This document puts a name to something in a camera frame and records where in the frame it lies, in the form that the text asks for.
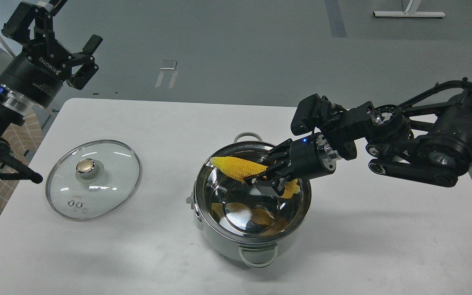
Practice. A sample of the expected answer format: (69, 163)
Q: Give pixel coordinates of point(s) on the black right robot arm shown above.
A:
(426, 139)

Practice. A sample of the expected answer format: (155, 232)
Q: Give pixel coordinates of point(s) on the beige checkered cloth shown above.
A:
(24, 140)

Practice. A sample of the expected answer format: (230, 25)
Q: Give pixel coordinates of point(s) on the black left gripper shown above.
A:
(37, 72)

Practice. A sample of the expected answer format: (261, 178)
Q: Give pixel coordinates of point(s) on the yellow toy corn cob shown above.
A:
(238, 169)

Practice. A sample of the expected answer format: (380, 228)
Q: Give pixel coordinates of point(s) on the stainless steel pot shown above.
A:
(243, 224)

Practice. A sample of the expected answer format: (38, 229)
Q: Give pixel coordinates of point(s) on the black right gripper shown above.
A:
(299, 159)

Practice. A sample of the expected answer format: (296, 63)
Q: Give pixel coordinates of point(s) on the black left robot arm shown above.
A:
(13, 108)

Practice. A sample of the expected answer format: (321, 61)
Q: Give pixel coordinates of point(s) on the glass pot lid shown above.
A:
(93, 179)

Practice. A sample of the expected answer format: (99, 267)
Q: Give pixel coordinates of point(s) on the white desk foot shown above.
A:
(410, 11)

